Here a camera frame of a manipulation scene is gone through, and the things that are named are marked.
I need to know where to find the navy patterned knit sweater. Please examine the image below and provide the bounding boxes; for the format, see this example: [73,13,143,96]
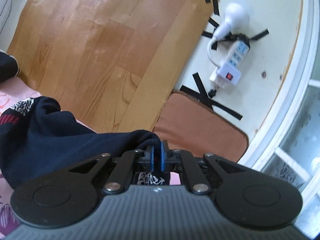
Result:
[0,96,173,189]

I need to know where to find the brown mesh cushion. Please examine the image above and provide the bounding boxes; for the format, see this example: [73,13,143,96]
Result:
[153,91,249,162]

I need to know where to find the pink floral bed sheet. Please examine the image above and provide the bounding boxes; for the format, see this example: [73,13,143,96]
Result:
[0,76,182,237]

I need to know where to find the white power strip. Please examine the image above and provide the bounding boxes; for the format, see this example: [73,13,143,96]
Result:
[207,38,250,90]

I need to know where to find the dark folded garment green trim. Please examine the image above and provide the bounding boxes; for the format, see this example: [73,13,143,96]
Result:
[0,50,20,83]

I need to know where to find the white bulb lamp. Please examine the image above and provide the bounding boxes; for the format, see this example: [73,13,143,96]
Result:
[207,2,253,68]

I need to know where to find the thin black cable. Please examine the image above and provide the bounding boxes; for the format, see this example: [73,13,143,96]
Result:
[0,0,18,34]

